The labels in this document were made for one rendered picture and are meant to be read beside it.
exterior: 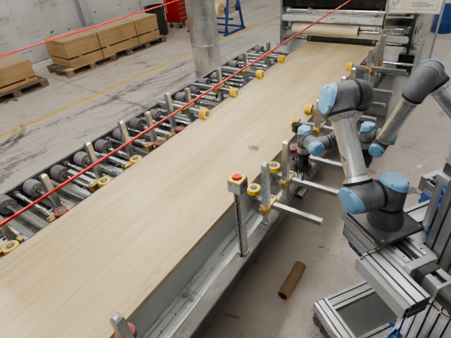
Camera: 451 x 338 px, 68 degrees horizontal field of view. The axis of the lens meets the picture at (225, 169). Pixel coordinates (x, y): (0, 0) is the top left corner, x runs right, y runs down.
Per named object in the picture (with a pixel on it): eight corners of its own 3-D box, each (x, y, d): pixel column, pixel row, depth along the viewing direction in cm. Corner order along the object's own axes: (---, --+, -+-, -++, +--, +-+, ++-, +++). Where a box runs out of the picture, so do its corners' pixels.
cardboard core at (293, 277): (305, 263, 247) (288, 295, 228) (305, 270, 252) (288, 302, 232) (295, 259, 251) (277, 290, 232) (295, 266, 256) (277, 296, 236)
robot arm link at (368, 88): (378, 68, 137) (338, 133, 181) (354, 72, 135) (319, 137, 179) (391, 90, 132) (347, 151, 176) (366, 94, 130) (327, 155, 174)
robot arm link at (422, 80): (439, 82, 140) (381, 163, 175) (444, 74, 147) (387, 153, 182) (413, 70, 144) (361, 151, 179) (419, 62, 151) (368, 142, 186)
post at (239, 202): (249, 251, 182) (244, 188, 156) (245, 257, 179) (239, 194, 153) (242, 248, 185) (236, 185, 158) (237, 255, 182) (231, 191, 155)
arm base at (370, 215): (411, 224, 144) (417, 207, 138) (382, 236, 140) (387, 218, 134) (385, 203, 155) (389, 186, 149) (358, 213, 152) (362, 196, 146)
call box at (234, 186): (248, 188, 157) (247, 175, 152) (240, 197, 152) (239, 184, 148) (235, 184, 160) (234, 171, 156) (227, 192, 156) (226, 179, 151)
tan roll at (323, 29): (409, 39, 361) (411, 27, 354) (406, 42, 353) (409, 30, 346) (287, 31, 432) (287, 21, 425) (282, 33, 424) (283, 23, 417)
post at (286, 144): (288, 202, 218) (290, 139, 190) (286, 206, 216) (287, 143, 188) (284, 201, 220) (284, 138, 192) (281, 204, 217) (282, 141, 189)
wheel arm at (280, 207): (322, 223, 181) (323, 217, 179) (320, 227, 179) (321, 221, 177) (253, 198, 203) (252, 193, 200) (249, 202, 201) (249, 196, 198)
